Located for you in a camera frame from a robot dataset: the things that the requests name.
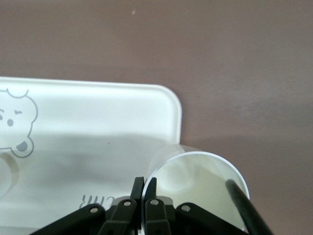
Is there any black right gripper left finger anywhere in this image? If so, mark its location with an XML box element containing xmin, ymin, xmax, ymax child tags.
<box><xmin>29</xmin><ymin>176</ymin><xmax>145</xmax><ymax>235</ymax></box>

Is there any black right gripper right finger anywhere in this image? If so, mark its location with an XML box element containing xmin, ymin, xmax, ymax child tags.
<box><xmin>145</xmin><ymin>177</ymin><xmax>248</xmax><ymax>235</ymax></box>

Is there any white plastic cup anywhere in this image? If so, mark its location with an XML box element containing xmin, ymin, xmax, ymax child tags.
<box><xmin>141</xmin><ymin>144</ymin><xmax>250</xmax><ymax>235</ymax></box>

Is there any cream tray with bear print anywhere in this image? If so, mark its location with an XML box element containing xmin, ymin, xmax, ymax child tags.
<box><xmin>0</xmin><ymin>76</ymin><xmax>183</xmax><ymax>235</ymax></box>

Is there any brown table mat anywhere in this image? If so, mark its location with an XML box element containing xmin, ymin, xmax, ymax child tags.
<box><xmin>0</xmin><ymin>0</ymin><xmax>313</xmax><ymax>235</ymax></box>

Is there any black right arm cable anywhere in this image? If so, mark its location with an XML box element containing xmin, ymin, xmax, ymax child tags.
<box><xmin>224</xmin><ymin>179</ymin><xmax>273</xmax><ymax>235</ymax></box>

